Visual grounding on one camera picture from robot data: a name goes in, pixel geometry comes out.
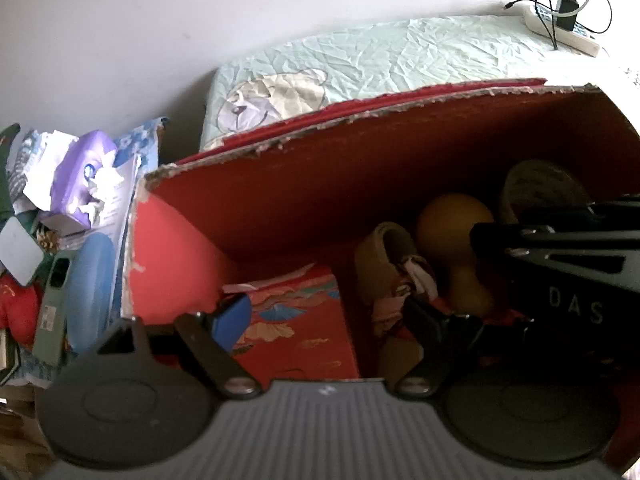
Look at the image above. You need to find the red decorated snack box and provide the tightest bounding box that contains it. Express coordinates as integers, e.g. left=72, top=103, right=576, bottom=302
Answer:
left=224, top=264, right=360, bottom=387

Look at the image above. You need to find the beige keychain strap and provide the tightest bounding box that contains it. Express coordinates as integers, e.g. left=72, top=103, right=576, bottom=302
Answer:
left=354, top=221, right=442, bottom=331

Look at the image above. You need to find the red cardboard box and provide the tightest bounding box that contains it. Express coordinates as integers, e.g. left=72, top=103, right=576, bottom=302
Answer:
left=119, top=78, right=640, bottom=476

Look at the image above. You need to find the wooden knob massager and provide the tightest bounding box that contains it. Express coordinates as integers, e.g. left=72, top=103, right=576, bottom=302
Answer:
left=416, top=194, right=494, bottom=318

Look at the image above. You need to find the blue patterned bag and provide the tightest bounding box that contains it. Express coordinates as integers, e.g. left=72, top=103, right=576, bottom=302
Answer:
left=60, top=117, right=168, bottom=335

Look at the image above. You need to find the grey phone case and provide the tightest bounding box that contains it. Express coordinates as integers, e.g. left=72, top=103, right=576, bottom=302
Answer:
left=32, top=250, right=75, bottom=366

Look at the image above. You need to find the purple cartoon tissue pack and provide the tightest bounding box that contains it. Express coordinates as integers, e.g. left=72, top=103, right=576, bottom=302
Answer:
left=42, top=130, right=117, bottom=236

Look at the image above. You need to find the white power strip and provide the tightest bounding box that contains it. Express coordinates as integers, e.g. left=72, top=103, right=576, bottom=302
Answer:
left=523, top=4, right=601, bottom=58

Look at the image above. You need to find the red plush toy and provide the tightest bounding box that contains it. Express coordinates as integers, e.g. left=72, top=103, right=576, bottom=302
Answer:
left=0, top=273, right=43, bottom=350

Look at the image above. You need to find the black charger plug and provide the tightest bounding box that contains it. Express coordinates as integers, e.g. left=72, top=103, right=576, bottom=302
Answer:
left=554, top=0, right=579, bottom=32

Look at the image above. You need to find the white square card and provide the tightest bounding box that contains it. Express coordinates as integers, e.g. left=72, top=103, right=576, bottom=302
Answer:
left=0, top=217, right=44, bottom=286

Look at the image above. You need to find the green patterned bed sheet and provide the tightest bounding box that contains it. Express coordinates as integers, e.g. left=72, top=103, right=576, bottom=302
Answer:
left=200, top=15, right=582, bottom=151

